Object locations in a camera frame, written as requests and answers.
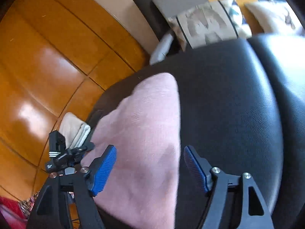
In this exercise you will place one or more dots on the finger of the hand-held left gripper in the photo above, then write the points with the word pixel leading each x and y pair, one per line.
pixel 83 148

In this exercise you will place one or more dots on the black rolled mat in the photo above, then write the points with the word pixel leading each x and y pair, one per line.
pixel 150 12

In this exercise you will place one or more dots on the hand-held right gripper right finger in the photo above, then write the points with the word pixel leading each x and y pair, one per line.
pixel 196 169

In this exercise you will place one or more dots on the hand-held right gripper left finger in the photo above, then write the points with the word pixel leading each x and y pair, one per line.
pixel 103 169

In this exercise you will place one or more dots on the pink knitted sweater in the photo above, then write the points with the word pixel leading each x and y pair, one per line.
pixel 143 124

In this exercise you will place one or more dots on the folded cream cloth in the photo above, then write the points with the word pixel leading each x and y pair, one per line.
pixel 73 128

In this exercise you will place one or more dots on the red padded cloth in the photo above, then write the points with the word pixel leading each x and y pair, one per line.
pixel 9 214

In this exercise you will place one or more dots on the tiger print cushion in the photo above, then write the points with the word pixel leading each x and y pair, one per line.
pixel 207 23

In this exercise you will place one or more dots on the deer print cushion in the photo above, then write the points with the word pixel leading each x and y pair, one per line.
pixel 269 16

